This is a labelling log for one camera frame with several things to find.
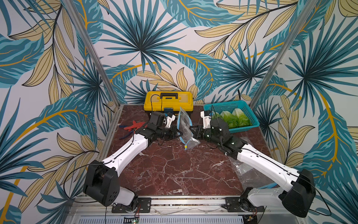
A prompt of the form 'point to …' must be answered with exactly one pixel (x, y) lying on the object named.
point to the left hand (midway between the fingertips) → (182, 135)
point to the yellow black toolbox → (156, 101)
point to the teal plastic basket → (240, 104)
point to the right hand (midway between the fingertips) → (189, 127)
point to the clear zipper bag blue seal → (185, 130)
